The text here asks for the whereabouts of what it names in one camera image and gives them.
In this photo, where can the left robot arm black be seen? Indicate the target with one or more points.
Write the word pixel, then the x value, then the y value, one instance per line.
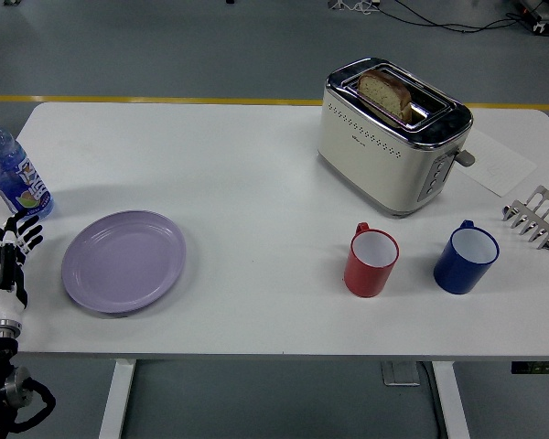
pixel 0 366

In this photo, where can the blue-label water bottle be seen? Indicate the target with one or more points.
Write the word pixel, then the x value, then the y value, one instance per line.
pixel 13 174

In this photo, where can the black table control panel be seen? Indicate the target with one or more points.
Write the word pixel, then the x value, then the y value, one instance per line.
pixel 540 367

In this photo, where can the white paper card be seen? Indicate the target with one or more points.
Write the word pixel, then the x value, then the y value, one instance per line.
pixel 503 169

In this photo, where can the red mug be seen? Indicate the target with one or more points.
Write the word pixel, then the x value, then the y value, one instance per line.
pixel 363 276

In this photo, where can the metal toast rack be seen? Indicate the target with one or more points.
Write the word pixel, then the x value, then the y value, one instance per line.
pixel 542 215

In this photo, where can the metal equipment frame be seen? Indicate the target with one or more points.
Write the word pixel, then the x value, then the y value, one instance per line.
pixel 546 18

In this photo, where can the blue mug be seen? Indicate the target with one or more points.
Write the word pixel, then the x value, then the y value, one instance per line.
pixel 455 274

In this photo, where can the brown bread slice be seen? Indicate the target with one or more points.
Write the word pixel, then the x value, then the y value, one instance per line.
pixel 384 91

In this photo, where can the cream chrome toaster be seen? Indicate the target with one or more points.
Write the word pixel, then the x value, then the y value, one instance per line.
pixel 375 160

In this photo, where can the purple plate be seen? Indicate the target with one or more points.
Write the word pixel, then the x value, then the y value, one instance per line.
pixel 123 263

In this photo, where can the grey under-table box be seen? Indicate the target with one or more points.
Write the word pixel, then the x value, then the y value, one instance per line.
pixel 400 374

